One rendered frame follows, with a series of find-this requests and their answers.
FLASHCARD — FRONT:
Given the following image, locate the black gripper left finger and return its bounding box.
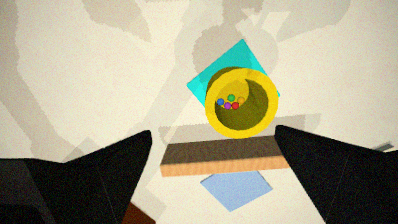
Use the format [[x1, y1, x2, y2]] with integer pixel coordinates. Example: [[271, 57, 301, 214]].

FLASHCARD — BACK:
[[0, 130, 152, 224]]

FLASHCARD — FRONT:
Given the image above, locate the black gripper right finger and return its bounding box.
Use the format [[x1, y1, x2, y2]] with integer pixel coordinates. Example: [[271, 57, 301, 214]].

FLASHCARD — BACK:
[[274, 125, 398, 224]]

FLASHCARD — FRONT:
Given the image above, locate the red marble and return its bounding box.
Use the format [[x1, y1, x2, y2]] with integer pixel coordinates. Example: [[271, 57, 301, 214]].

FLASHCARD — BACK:
[[231, 102, 239, 109]]

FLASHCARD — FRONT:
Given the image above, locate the small orange marble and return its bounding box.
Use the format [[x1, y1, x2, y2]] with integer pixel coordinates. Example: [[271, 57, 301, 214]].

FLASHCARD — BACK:
[[237, 97, 245, 104]]

